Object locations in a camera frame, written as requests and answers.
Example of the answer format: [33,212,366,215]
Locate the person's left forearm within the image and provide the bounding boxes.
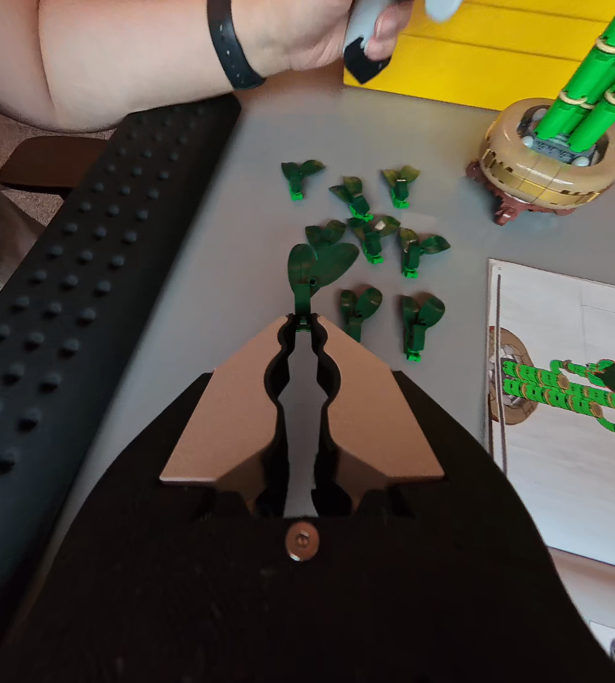
[0,0,233,132]

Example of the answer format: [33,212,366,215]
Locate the black wristband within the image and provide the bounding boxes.
[206,0,266,90]

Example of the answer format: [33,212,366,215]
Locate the lego bamboo plant model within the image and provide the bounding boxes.
[466,0,615,226]

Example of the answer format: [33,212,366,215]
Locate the green lego leaves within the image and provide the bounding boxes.
[281,159,451,364]

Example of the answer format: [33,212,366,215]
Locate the black studded panel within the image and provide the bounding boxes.
[0,93,242,660]

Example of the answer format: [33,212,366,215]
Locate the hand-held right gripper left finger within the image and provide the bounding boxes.
[158,314,299,518]

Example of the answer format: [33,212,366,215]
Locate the green lego leaf piece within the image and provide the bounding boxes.
[287,243,360,333]

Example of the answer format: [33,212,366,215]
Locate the lego instruction booklet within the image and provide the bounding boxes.
[486,259,615,683]

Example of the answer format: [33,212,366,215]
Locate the person's left hand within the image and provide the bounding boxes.
[243,0,416,81]

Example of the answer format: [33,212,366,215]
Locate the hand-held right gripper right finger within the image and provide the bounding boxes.
[309,314,446,517]

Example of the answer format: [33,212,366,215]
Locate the yellow plastic bin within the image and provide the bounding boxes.
[343,0,615,112]

